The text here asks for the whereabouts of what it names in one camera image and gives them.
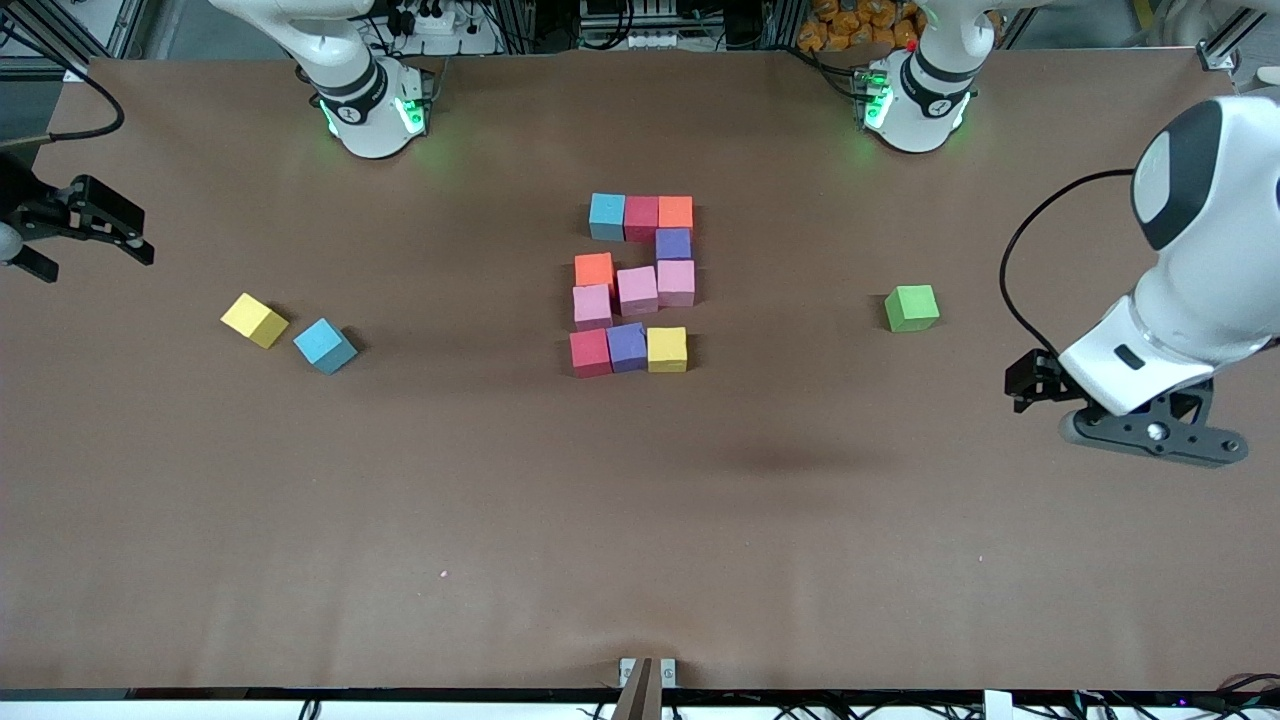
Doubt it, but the yellow foam cube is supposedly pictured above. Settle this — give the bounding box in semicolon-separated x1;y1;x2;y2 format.
220;292;290;350
647;327;690;374

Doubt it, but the light pink foam cube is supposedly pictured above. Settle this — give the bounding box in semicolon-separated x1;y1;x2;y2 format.
656;260;697;308
572;284;614;332
616;266;660;317

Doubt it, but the red foam cube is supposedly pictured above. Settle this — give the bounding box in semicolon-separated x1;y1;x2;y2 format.
569;328;613;379
624;196;661;246

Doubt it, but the light blue foam cube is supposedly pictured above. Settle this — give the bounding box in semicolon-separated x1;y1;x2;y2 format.
293;318;358;376
589;193;627;243

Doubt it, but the green foam cube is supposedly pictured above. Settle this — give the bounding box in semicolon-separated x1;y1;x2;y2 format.
884;284;941;334

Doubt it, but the orange snack bag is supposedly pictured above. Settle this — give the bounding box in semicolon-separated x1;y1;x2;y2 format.
797;0;926;53

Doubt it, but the large table cover sheet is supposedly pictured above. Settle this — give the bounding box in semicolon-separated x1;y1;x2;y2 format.
0;50;1280;693

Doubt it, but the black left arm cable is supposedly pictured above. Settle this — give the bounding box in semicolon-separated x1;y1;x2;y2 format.
999;168;1139;357

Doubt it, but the aluminium frame beam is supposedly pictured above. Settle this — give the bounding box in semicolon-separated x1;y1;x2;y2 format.
0;0;151;81
1195;0;1280;73

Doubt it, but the black cable bundle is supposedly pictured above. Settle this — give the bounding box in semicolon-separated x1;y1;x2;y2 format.
1020;672;1280;720

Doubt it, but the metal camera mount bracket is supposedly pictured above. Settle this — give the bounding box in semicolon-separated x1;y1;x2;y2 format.
612;656;678;720

